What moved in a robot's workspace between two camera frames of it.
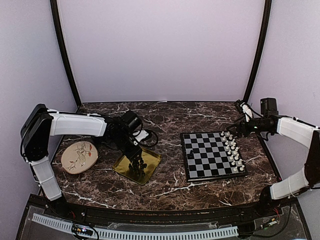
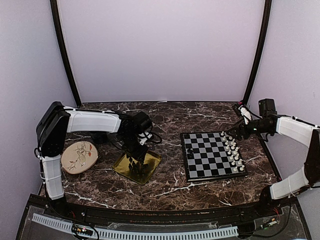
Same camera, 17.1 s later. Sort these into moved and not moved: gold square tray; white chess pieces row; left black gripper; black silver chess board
Moved: left black gripper
Not moved: gold square tray; black silver chess board; white chess pieces row
